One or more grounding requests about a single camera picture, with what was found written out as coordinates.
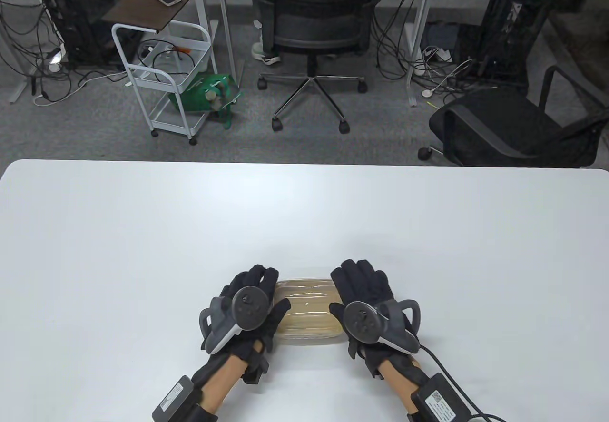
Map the person's right hand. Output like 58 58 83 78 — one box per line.
329 259 427 380

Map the person's left hand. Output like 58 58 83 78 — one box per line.
192 264 292 384

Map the clear plastic takeout lid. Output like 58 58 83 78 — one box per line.
275 277 345 342

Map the brown takeout box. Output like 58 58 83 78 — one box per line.
274 277 347 346

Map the person's left forearm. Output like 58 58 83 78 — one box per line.
200 352 250 415

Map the person's right forearm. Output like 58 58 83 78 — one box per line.
381 360 431 415

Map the grey left hand controller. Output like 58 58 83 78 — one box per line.
199 286 272 353

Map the grey hand controller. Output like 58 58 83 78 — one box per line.
344 300 422 352
199 286 272 353

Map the grey right hand controller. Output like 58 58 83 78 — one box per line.
344 300 422 352

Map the green bag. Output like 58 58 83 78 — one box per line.
168 73 241 130

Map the black armrest office chair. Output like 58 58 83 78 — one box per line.
418 66 609 169

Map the white rolling cart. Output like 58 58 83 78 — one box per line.
111 20 213 146

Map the white desk leg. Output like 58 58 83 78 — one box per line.
215 0 244 86
405 0 445 107

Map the black mesh office chair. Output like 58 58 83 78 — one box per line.
255 0 384 133

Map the brown side table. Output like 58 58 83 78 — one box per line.
103 0 217 74

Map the black computer tower yellow sticker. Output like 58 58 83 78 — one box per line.
31 0 143 68

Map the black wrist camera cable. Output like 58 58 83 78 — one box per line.
419 343 512 422

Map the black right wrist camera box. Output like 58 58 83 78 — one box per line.
410 373 481 422

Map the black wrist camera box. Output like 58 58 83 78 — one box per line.
410 373 481 422
152 375 203 422

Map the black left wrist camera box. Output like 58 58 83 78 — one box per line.
152 375 203 422

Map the bundle of black floor cables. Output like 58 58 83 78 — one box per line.
0 0 129 106
373 0 500 104

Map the black coiled cable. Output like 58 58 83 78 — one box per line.
138 39 198 82

